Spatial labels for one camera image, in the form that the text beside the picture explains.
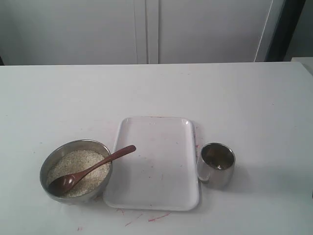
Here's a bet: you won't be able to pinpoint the white rectangular tray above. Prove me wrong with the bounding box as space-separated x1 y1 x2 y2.
103 117 200 212

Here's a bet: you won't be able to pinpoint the dark door frame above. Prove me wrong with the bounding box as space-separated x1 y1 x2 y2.
265 0 306 62

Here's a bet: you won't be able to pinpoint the brown wooden spoon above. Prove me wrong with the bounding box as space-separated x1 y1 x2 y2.
48 145 136 196

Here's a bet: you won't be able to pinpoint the small steel cup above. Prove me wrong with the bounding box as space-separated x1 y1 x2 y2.
196 142 236 189

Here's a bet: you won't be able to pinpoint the white cabinet doors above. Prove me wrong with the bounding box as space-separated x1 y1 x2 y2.
0 0 284 65

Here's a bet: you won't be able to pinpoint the steel bowl of rice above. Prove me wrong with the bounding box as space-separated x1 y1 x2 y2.
40 140 112 204

